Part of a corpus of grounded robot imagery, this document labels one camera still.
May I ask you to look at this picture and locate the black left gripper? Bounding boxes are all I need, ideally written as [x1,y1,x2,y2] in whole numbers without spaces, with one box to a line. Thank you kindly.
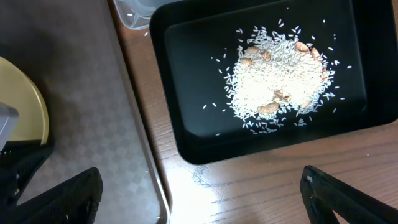
[1,141,53,205]

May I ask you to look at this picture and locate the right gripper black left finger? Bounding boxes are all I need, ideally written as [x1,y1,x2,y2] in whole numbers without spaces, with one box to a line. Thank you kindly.
[1,167,103,224]

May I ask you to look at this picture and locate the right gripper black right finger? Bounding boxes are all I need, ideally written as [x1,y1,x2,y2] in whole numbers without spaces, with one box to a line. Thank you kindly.
[300,166,397,223]

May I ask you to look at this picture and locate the yellow round plate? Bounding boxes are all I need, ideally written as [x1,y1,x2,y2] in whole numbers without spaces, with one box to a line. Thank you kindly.
[1,58,49,145]

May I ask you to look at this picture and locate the clear plastic waste bin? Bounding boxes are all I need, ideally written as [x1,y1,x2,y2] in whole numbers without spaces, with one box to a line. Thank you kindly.
[113,0,178,30]

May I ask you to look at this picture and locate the black waste tray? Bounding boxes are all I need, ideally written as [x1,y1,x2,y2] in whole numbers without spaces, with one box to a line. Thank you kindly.
[150,0,397,164]

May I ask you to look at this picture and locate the dark brown serving tray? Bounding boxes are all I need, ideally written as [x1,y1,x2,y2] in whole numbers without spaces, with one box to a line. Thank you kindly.
[1,0,168,223]

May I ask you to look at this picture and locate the spilled rice food scraps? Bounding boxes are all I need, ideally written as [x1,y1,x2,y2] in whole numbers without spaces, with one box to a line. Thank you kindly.
[219,26,339,134]

